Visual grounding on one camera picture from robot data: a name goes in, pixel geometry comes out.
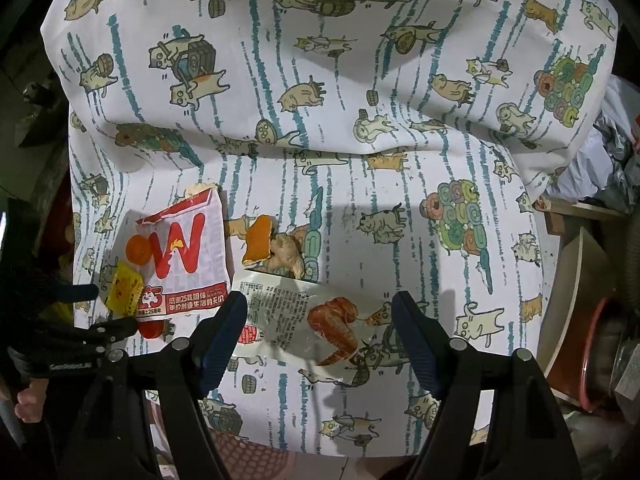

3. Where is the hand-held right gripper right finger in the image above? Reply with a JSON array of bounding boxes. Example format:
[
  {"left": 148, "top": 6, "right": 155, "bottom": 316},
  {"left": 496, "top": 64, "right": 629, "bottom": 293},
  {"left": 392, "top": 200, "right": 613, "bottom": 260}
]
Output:
[{"left": 391, "top": 290, "right": 583, "bottom": 480}]

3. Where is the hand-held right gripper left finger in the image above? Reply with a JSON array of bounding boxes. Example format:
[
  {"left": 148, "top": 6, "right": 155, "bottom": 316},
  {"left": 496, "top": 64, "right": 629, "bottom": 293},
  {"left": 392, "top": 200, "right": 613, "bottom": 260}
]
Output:
[{"left": 60, "top": 290, "right": 249, "bottom": 480}]

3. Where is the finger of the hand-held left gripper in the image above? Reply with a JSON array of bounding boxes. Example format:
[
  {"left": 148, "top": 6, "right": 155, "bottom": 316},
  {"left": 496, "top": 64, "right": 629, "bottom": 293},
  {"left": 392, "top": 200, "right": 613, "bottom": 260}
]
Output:
[
  {"left": 40, "top": 315, "right": 139, "bottom": 357},
  {"left": 31, "top": 282, "right": 100, "bottom": 307}
]

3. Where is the yellow sauce packet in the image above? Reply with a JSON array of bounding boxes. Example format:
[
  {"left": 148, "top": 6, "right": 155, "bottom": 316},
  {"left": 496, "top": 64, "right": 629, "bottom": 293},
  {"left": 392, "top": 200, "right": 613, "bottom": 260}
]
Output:
[{"left": 104, "top": 261, "right": 146, "bottom": 317}]

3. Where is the orange plastic bottle cap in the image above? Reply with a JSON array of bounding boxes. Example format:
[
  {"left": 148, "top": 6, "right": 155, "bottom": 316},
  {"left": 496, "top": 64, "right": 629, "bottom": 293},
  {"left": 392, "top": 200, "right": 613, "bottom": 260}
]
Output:
[{"left": 125, "top": 235, "right": 152, "bottom": 266}]

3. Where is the chicken wing print wrapper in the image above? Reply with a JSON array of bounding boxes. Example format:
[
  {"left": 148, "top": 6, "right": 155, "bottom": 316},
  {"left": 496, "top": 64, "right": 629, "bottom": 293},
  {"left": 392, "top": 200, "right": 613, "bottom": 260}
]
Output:
[{"left": 230, "top": 269, "right": 397, "bottom": 387}]

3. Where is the white red paper wrapper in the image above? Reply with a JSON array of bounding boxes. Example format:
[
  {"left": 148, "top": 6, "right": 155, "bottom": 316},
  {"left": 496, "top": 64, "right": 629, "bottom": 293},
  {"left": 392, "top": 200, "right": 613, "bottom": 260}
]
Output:
[{"left": 122, "top": 187, "right": 234, "bottom": 322}]

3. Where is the beige ginger piece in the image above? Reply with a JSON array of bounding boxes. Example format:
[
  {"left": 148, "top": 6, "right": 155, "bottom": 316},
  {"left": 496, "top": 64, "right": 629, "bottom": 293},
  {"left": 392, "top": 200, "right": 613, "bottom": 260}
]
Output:
[{"left": 267, "top": 232, "right": 306, "bottom": 279}]

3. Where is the pink mesh plastic basket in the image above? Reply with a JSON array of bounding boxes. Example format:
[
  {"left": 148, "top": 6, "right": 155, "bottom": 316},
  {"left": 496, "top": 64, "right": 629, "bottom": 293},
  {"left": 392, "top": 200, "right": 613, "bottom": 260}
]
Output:
[{"left": 145, "top": 395, "right": 421, "bottom": 480}]

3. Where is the person's left hand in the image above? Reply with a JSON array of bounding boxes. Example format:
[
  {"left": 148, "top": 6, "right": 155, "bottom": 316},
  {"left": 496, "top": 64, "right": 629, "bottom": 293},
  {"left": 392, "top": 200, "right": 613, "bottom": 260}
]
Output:
[{"left": 14, "top": 376, "right": 51, "bottom": 424}]

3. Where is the red plastic container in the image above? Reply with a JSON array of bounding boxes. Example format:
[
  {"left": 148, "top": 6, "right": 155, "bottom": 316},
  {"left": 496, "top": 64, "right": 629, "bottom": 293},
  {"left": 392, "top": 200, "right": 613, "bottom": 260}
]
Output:
[{"left": 44, "top": 194, "right": 77, "bottom": 261}]

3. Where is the orange peel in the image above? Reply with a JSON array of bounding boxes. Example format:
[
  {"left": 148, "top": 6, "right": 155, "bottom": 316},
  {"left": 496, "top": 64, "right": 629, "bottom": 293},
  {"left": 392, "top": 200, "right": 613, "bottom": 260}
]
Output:
[{"left": 241, "top": 214, "right": 276, "bottom": 267}]

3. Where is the curved white board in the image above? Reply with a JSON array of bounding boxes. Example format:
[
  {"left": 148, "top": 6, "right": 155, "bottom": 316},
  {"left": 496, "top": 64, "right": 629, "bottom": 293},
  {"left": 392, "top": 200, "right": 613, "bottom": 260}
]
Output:
[{"left": 537, "top": 225, "right": 632, "bottom": 377}]

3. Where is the red plastic basin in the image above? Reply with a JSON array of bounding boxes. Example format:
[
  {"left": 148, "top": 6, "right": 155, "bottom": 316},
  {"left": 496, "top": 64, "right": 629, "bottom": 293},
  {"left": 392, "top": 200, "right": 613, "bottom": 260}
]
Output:
[{"left": 575, "top": 297, "right": 640, "bottom": 411}]

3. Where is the cat print white cloth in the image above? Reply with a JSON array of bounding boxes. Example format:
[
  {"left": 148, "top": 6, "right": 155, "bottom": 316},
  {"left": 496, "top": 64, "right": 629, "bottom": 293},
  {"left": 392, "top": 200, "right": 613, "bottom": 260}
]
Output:
[{"left": 40, "top": 0, "right": 621, "bottom": 457}]

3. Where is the grey white plastic bag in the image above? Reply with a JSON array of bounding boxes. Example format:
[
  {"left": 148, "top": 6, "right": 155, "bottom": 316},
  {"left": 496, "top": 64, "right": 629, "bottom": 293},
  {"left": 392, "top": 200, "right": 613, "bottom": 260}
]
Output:
[{"left": 545, "top": 77, "right": 640, "bottom": 212}]

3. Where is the wooden frame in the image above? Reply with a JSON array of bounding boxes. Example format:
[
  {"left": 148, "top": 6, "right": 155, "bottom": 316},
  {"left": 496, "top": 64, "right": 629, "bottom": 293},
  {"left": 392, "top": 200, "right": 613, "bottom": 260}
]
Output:
[{"left": 532, "top": 195, "right": 631, "bottom": 237}]

